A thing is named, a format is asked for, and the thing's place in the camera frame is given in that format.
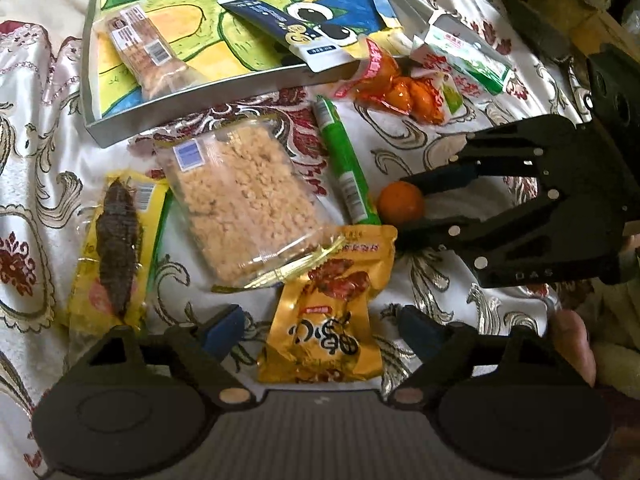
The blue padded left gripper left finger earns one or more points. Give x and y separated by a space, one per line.
200 352

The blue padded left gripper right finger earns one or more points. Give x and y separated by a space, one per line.
444 350

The yellow dried fish package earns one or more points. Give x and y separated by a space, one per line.
116 261

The golden yellow snack bag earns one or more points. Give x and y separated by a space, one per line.
321 331

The clear bag puffed rice snack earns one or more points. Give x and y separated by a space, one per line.
253 217

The small orange tangerine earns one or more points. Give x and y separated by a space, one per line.
400 203

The green stick snack package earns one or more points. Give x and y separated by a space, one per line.
344 164

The orange snack bag red label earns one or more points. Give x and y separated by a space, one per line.
428 96

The white green snack package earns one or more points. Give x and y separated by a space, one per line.
447 40

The small nut bar package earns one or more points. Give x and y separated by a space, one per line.
148 55

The dark blue powder sachet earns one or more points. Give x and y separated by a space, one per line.
318 51

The person's hand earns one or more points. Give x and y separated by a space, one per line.
570 338

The white floral satin bedspread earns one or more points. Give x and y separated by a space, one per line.
52 170

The dinosaur painted tray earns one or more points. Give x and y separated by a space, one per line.
236 59

